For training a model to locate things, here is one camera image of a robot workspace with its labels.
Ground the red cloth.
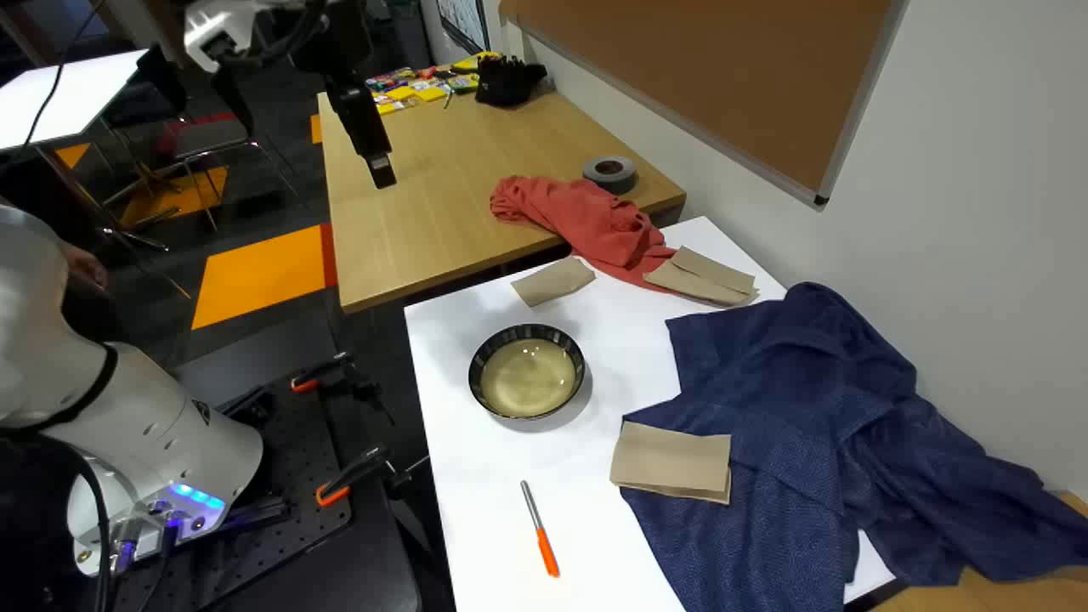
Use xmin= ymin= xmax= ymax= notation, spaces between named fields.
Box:
xmin=485 ymin=175 xmax=681 ymax=288

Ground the dark bowl with pale inside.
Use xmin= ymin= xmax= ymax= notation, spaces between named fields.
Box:
xmin=466 ymin=321 xmax=591 ymax=430

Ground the white desk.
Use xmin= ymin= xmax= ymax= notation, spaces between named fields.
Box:
xmin=0 ymin=45 xmax=152 ymax=152

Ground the brown paper napkin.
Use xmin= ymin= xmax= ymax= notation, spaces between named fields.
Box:
xmin=605 ymin=419 xmax=739 ymax=510
xmin=511 ymin=256 xmax=599 ymax=311
xmin=641 ymin=244 xmax=761 ymax=311

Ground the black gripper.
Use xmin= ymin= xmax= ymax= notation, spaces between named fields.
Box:
xmin=322 ymin=67 xmax=402 ymax=194

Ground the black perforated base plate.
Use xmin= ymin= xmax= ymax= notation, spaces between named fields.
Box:
xmin=104 ymin=378 xmax=357 ymax=612

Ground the orange handled black clamp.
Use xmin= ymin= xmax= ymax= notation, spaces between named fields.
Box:
xmin=314 ymin=442 xmax=402 ymax=510
xmin=287 ymin=347 xmax=389 ymax=400

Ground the wooden table with tape roll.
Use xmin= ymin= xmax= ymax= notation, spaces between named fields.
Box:
xmin=314 ymin=78 xmax=689 ymax=317

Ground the orange and grey pen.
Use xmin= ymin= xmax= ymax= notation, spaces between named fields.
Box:
xmin=517 ymin=476 xmax=564 ymax=583

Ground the cork notice board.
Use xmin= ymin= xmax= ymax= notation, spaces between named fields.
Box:
xmin=496 ymin=0 xmax=911 ymax=209

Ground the wooden table under blue cloth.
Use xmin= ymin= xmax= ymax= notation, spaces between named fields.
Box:
xmin=872 ymin=487 xmax=1088 ymax=612

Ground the grey tape roll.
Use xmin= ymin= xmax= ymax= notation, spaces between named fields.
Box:
xmin=580 ymin=152 xmax=641 ymax=197

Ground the black glove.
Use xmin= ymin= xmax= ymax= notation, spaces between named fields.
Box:
xmin=474 ymin=50 xmax=552 ymax=113

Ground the dark blue cloth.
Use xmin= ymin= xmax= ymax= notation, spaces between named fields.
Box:
xmin=620 ymin=280 xmax=1088 ymax=612

